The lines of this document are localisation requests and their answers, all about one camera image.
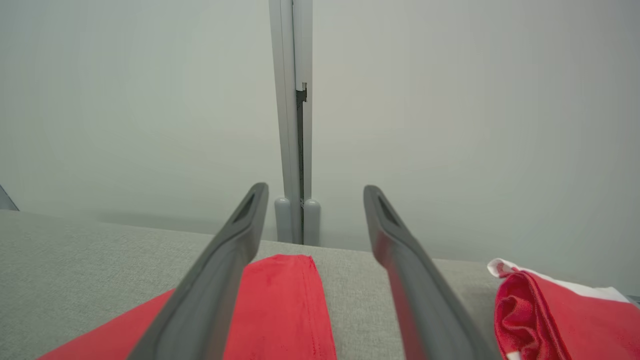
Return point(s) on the grey fabric sofa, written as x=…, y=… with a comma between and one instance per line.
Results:
x=75, y=260

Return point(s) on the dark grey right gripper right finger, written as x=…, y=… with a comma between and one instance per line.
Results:
x=425, y=310

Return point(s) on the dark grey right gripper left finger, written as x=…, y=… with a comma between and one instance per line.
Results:
x=210, y=300

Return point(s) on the grey partition post round feet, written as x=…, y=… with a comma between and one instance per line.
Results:
x=287, y=100

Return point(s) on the red shorts white trim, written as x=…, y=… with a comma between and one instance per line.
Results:
x=550, y=320

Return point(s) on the red jersey shirt white sleeves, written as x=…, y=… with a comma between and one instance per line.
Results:
x=280, y=310

